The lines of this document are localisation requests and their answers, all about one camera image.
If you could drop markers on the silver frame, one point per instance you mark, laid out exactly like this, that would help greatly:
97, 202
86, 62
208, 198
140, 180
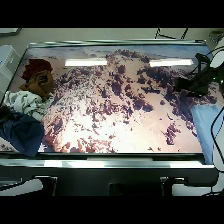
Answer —
100, 163

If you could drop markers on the dark blue garment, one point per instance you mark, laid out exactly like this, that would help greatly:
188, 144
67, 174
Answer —
23, 134

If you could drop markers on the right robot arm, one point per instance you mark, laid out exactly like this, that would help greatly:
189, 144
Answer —
200, 81

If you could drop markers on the brown garment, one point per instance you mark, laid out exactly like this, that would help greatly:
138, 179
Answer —
47, 85

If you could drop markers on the dark red garment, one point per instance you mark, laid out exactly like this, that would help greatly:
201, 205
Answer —
36, 66

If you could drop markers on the light blue garment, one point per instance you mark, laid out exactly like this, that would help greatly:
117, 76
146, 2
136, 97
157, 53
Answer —
203, 127

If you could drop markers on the black garment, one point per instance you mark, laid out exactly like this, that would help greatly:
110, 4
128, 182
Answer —
4, 112

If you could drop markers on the white patterned garment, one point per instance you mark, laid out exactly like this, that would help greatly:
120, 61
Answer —
26, 102

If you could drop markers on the white box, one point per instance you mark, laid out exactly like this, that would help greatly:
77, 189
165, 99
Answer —
6, 63

